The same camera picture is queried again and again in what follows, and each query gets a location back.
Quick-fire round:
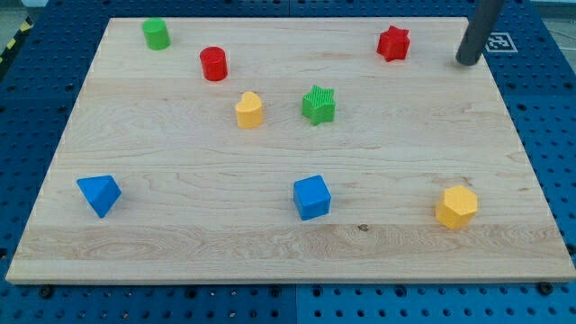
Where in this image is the green star block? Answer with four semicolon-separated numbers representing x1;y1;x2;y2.
301;85;336;126

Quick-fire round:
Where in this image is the red star block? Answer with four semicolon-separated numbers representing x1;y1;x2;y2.
376;25;410;62

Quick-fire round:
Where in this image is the blue cube block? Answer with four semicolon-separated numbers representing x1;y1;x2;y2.
293;175;331;221

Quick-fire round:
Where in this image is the yellow heart block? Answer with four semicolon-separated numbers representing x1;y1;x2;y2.
235;92;264;129

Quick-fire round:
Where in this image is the light wooden board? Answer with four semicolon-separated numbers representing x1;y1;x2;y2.
6;17;575;284

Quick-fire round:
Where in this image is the red cylinder block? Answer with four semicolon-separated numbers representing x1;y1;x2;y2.
199;47;228;82

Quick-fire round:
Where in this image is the yellow hexagon block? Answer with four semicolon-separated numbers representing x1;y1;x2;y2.
435;185;478;230

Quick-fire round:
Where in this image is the green cylinder block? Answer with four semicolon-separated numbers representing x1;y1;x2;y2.
141;17;171;50

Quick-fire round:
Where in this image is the blue triangle block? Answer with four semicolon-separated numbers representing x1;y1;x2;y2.
76;175;122;218

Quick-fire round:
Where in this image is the white fiducial marker tag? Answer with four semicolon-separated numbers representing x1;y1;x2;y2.
485;32;518;53

